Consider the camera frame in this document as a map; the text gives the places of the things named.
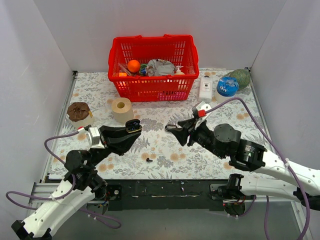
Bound black oval charging case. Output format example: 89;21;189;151
164;124;177;132

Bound black gold-trimmed charging case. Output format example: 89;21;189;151
125;119;142;133

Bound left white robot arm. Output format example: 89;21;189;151
11;119;142;240

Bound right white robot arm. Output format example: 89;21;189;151
165;118;320;211

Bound beige paper roll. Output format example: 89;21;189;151
111;97;134;124

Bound white rectangular bottle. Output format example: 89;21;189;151
198;75;213;103

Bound floral patterned table mat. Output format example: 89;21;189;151
48;70;280;180

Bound brown-topped paper cup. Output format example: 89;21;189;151
66;102;95;129

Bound blue-lidded white jar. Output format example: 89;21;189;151
214;76;239;103

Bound red plastic shopping basket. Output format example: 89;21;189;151
108;34;199;102

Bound crumpled silver foil bag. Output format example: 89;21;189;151
146;59;176;77

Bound green textured ball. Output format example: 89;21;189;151
227;69;251;91

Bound orange fruit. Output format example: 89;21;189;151
127;59;141;73

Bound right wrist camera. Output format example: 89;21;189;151
192;101;212;128

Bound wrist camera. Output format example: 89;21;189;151
192;101;212;128
77;125;104;149

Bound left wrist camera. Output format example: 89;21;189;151
77;125;104;149

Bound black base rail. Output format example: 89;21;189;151
77;178;248;212

